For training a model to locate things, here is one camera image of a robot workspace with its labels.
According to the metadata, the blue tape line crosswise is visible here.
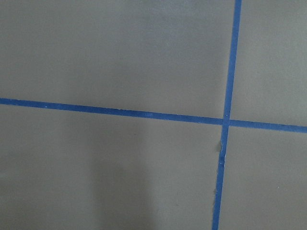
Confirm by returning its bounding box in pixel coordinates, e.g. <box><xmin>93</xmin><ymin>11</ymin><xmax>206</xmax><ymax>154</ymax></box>
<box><xmin>0</xmin><ymin>98</ymin><xmax>307</xmax><ymax>133</ymax></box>

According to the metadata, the blue tape line lengthwise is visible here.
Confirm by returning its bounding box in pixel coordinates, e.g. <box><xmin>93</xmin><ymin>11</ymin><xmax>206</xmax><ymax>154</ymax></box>
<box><xmin>211</xmin><ymin>0</ymin><xmax>242</xmax><ymax>230</ymax></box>

